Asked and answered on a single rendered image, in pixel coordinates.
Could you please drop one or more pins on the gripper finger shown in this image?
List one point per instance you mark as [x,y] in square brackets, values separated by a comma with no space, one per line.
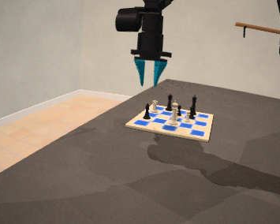
[162,66]
[141,65]

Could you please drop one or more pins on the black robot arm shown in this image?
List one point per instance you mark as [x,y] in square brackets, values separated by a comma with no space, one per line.
[130,19]

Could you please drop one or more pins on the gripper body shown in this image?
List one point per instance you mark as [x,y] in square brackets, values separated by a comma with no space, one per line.
[151,48]

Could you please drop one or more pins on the blue and cream chessboard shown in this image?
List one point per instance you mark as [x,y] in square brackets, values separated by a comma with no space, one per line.
[197,129]

